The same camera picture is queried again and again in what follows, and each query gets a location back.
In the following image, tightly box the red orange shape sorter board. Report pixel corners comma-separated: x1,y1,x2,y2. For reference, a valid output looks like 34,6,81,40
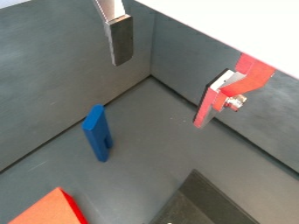
9,187,89,224

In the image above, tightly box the black curved holder stand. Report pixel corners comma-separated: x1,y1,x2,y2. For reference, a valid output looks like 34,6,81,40
149,170,260,224

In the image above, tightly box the gripper red and silver right finger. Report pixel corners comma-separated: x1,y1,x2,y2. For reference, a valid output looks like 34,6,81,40
193,53,277,128

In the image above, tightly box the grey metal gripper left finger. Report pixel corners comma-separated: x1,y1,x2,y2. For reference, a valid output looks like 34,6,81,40
93,0,134,67

